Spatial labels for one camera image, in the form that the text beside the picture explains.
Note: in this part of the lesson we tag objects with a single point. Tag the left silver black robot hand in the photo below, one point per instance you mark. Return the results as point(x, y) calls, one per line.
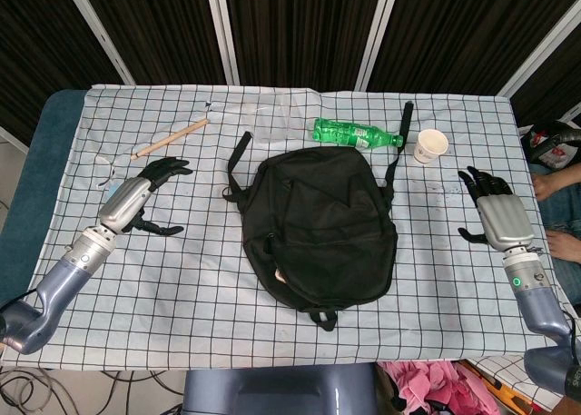
point(125, 201)

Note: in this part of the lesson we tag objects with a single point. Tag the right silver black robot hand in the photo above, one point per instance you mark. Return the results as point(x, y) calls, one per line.
point(504, 220)

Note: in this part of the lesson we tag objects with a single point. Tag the black backpack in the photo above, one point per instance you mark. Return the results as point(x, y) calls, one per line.
point(318, 215)

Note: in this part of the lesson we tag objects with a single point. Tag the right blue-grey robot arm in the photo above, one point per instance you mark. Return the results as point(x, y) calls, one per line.
point(535, 301)

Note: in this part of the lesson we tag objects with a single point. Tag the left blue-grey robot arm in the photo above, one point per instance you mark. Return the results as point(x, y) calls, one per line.
point(68, 269)

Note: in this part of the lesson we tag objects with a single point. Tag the clear eyeglasses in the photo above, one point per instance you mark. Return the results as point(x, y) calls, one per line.
point(109, 172)

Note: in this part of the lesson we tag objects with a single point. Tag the seated person in jeans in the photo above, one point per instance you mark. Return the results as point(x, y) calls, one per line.
point(560, 210)

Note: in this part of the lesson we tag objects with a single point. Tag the wooden stick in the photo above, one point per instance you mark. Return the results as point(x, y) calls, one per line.
point(170, 139)

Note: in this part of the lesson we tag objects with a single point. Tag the red white plastic bag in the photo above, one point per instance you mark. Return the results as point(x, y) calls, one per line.
point(556, 154)

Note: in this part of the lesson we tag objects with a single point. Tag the white black checked tablecloth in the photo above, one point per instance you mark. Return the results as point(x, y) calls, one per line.
point(181, 269)

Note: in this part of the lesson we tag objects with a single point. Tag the teal table pad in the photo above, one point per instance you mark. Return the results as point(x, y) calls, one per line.
point(41, 161)

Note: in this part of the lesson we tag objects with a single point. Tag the white paper cup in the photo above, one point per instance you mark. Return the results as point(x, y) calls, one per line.
point(429, 148)

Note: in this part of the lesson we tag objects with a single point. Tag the clear plastic container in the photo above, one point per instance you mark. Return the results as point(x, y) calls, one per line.
point(272, 120)

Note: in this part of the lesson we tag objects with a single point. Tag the yellow orange box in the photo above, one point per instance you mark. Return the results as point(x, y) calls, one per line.
point(490, 390)

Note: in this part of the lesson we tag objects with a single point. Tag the green plastic bottle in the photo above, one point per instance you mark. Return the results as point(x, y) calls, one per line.
point(345, 132)

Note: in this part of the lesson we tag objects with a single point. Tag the pink cloth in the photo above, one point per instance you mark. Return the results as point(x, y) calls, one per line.
point(431, 388)

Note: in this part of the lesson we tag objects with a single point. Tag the blue-grey robot torso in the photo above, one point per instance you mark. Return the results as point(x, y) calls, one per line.
point(272, 392)

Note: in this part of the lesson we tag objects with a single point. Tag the dark folding partition screen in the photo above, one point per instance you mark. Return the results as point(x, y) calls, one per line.
point(299, 24)

